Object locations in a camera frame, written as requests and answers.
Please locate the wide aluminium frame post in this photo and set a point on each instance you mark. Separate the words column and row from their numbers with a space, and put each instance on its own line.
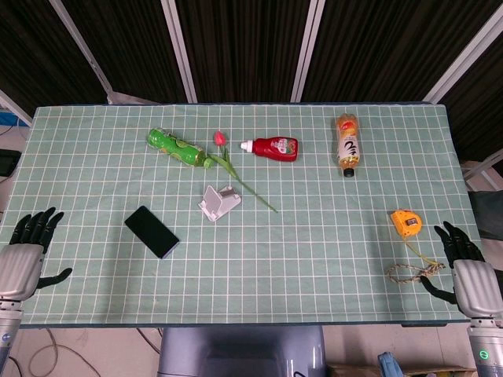
column 463, row 59

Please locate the slanted aluminium frame post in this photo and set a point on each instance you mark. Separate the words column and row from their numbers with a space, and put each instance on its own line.
column 80, row 47

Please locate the red ketchup squeeze bottle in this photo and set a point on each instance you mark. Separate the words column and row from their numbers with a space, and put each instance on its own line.
column 275, row 148

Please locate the green checkered tablecloth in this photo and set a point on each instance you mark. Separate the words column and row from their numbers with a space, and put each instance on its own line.
column 275, row 255

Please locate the black smartphone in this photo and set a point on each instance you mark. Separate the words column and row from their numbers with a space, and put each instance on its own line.
column 152, row 232

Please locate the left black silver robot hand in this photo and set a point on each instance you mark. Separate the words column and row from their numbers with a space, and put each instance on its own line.
column 19, row 271

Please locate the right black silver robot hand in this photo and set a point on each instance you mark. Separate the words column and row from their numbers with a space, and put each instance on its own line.
column 475, row 282

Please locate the short aluminium frame bar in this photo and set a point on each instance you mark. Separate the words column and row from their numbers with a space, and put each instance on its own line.
column 15, row 107

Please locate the green plastic drink bottle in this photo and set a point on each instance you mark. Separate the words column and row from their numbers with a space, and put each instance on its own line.
column 177, row 147

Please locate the dark fabric seat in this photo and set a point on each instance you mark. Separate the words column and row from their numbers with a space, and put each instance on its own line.
column 487, row 214

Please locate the white folding phone stand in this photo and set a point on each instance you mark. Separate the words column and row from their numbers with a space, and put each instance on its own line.
column 218, row 204

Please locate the blue cloth item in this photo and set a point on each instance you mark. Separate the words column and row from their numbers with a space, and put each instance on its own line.
column 390, row 365

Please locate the brown cardboard box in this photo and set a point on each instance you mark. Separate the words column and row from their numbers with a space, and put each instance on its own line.
column 353, row 371

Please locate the grey-blue robot torso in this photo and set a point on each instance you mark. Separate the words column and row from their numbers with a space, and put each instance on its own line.
column 239, row 349

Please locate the pink artificial tulip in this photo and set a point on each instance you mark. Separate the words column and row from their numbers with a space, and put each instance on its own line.
column 236, row 176

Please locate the yellow tape measure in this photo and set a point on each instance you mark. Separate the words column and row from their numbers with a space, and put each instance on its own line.
column 404, row 224

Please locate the blue plastic object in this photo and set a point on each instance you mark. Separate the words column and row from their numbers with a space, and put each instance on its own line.
column 8, row 117

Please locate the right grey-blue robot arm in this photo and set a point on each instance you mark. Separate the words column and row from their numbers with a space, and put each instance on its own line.
column 485, row 345

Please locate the orange tea bottle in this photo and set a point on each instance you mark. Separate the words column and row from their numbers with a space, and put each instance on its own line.
column 347, row 145

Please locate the black box device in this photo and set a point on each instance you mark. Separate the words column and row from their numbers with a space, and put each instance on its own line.
column 7, row 163

